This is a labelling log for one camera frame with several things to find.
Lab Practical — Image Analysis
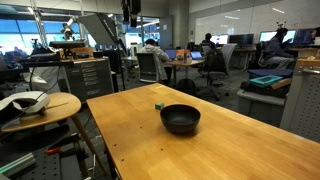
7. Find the teal tray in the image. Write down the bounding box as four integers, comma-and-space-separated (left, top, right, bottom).
250, 75, 282, 87

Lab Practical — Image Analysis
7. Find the small green cube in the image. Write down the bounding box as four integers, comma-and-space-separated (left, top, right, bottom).
155, 102, 164, 110

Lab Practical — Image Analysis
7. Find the grey mesh office chair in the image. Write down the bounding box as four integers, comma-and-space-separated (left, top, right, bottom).
137, 53, 159, 83

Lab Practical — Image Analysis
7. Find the person in dark jacket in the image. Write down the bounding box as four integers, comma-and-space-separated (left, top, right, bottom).
263, 28, 295, 69

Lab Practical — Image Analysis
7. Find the black bowl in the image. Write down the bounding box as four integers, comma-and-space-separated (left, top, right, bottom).
160, 104, 201, 134

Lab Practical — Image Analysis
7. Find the black softbox light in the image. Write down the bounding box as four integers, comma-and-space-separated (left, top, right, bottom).
79, 13, 118, 45

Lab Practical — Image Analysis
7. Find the open laptop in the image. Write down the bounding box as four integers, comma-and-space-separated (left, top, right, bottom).
190, 51, 203, 60

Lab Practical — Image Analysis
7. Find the computer monitor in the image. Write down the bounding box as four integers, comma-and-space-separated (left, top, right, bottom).
229, 34, 254, 45

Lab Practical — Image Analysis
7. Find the person in white hoodie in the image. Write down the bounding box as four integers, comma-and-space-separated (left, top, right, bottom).
139, 39, 172, 85

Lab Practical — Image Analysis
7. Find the white headset device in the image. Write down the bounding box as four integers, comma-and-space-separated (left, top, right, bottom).
0, 91, 50, 115

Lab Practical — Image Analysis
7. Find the wooden background desk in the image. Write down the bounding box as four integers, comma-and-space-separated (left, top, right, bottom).
166, 60, 204, 86

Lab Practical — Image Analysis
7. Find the grey storage bin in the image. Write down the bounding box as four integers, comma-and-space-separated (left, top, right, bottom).
237, 89, 285, 127

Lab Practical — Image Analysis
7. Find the grey drawer cabinet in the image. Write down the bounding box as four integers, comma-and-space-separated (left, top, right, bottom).
65, 58, 114, 103

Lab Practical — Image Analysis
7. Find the round wooden side table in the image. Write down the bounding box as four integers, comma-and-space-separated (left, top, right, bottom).
1, 92, 108, 175

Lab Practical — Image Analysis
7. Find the white perforated cart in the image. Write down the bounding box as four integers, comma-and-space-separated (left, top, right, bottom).
280, 59, 320, 142

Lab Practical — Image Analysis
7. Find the black office chair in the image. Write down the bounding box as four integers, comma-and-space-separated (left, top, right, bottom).
198, 43, 236, 101

